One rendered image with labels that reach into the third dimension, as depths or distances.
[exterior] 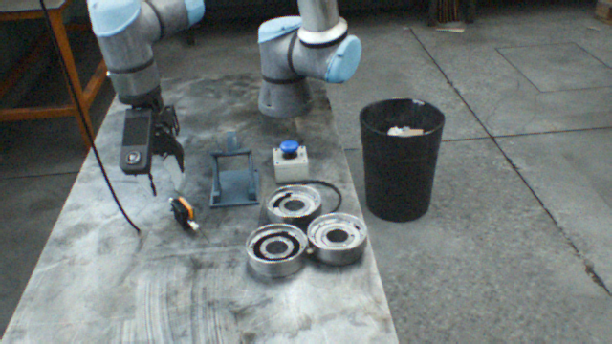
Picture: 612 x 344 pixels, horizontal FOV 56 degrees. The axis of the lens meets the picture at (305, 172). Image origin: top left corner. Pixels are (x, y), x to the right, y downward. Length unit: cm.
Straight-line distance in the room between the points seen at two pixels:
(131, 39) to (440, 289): 152
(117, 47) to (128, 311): 42
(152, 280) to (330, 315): 31
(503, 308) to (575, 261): 40
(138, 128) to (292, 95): 59
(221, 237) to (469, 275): 130
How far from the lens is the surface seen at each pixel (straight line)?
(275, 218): 106
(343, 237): 104
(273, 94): 147
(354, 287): 96
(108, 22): 92
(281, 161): 120
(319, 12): 130
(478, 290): 216
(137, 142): 96
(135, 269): 106
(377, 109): 242
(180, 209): 110
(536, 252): 237
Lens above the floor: 147
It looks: 32 degrees down
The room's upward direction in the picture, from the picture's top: 3 degrees counter-clockwise
